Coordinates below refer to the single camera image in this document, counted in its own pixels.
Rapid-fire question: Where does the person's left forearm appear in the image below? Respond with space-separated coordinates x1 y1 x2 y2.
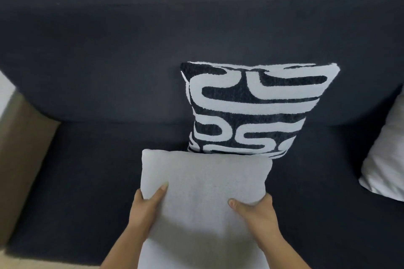
100 226 146 269

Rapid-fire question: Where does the black and white patterned pillow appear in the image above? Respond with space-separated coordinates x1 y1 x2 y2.
180 62 341 160

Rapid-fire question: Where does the dark grey fabric sofa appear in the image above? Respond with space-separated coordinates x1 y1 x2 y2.
0 0 404 269

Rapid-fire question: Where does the plain grey pillow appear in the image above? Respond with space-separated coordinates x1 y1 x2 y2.
138 149 273 269

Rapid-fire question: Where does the person's right hand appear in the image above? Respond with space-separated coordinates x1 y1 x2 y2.
228 193 278 249

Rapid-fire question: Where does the person's left hand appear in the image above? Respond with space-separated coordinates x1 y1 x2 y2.
127 183 169 243

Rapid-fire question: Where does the person's right forearm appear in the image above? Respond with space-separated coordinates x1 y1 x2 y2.
259 231 311 269

